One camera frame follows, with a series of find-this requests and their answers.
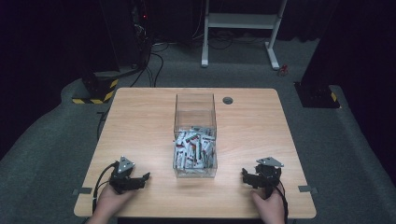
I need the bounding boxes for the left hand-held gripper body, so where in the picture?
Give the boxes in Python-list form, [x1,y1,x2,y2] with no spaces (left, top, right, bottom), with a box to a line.
[108,155,140,196]

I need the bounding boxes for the person's left hand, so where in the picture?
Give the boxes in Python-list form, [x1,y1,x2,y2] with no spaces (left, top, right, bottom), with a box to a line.
[87,183,138,224]

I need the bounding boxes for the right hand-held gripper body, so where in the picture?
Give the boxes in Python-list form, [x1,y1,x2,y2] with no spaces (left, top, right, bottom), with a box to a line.
[254,156,285,201]

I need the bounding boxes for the yellow-black striped stand base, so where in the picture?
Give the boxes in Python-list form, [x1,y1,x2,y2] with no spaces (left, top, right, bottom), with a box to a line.
[71,68,120,105]

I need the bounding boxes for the black stand base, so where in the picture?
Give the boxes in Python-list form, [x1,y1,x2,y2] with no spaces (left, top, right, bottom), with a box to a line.
[293,81,342,109]

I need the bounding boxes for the grey tape piece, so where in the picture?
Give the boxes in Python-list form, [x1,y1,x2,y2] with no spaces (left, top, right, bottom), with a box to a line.
[72,187,93,196]
[297,185,318,195]

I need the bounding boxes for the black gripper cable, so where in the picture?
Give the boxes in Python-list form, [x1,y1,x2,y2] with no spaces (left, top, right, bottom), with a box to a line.
[272,181,290,224]
[92,161,120,216]

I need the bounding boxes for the pile of white packets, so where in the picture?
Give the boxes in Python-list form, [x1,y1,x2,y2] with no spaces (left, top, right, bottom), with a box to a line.
[174,125,217,171]

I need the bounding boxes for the person's right hand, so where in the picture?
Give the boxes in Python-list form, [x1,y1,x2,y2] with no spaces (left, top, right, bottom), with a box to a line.
[249,184,287,224]

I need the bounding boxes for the clear plastic box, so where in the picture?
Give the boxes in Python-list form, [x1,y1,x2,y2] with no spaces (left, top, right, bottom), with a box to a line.
[172,92,219,179]

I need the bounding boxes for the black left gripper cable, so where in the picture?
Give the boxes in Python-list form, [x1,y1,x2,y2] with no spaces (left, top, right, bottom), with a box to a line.
[92,161,120,216]

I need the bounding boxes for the black floor cables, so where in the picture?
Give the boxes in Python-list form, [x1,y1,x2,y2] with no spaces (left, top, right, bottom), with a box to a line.
[130,41,171,89]

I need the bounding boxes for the dark equipment rack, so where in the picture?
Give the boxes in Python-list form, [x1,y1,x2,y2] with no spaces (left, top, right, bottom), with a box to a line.
[129,0,154,70]

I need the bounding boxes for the black cable beside table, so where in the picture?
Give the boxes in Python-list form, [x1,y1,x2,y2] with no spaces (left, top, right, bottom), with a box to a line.
[95,106,111,142]

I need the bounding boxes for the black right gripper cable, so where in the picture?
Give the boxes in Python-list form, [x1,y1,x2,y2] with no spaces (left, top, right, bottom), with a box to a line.
[272,181,290,224]

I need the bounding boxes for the small red object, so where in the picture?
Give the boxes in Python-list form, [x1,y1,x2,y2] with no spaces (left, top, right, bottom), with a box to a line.
[277,63,290,77]

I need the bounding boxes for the white metal desk frame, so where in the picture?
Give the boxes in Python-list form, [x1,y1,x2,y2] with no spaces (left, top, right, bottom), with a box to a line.
[201,0,289,71]

